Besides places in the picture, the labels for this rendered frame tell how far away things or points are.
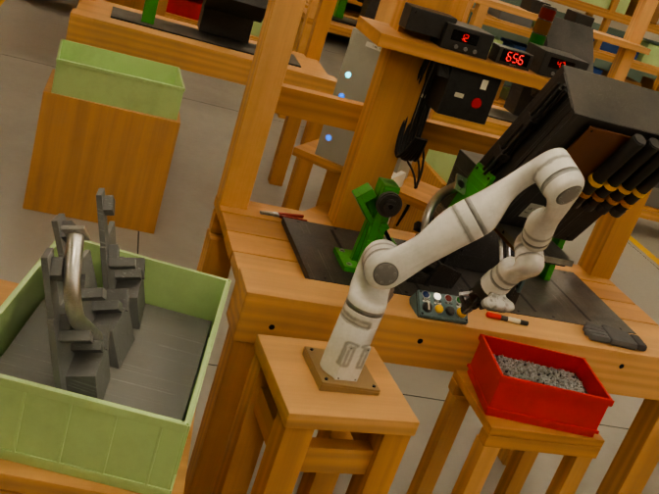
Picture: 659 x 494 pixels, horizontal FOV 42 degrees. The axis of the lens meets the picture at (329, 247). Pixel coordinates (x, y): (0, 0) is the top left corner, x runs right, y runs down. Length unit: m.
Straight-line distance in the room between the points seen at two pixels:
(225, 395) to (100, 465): 0.78
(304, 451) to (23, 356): 0.63
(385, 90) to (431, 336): 0.80
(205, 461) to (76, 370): 0.85
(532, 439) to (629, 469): 0.81
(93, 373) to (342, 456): 0.63
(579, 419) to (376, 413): 0.60
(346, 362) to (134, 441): 0.59
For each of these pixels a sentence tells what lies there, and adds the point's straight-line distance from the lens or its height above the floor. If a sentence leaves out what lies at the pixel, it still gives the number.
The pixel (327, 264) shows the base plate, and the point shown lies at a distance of 2.49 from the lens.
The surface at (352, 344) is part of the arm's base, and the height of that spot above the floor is 0.97.
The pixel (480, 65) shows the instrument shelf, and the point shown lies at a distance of 2.67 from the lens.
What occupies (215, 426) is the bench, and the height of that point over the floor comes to 0.48.
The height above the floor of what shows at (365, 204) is 1.10.
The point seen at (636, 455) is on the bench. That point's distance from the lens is 3.02.
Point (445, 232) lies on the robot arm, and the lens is 1.86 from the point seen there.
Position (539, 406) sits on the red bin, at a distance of 2.28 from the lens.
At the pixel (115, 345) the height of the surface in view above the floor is 0.90.
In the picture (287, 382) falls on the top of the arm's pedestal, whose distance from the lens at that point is 1.96.
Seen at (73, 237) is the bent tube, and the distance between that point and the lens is 1.59.
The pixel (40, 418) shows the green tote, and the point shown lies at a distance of 1.61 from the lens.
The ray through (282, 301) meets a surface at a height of 0.89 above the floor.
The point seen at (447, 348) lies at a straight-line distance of 2.44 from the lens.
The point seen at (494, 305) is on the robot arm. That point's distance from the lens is 2.23.
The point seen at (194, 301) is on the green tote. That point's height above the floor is 0.88.
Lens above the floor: 1.86
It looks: 22 degrees down
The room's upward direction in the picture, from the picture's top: 18 degrees clockwise
